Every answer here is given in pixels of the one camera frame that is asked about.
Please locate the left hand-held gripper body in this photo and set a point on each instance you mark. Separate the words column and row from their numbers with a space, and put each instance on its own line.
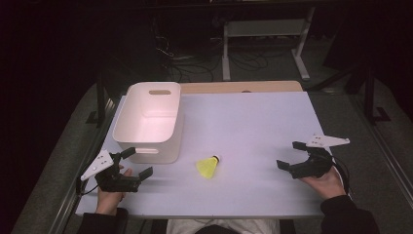
column 112, row 182

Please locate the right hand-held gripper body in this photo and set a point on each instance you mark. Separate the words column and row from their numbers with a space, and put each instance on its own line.
column 313, row 164

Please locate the white metal table frame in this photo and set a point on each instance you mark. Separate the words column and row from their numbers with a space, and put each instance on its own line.
column 268, row 28

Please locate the yellow shuttlecock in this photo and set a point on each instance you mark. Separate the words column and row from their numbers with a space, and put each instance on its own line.
column 206, row 168

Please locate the person's left hand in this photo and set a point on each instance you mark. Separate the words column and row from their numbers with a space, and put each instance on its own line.
column 108, row 201

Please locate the white plastic bin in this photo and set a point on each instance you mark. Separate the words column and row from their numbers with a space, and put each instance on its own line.
column 147, row 126

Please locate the black metal stand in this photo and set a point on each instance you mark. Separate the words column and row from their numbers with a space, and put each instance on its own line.
column 370, row 97
column 101, row 107

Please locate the person's right hand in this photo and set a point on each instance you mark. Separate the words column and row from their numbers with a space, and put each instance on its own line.
column 326, row 187

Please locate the person's light clothing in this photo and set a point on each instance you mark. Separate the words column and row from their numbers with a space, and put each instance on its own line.
column 224, row 226

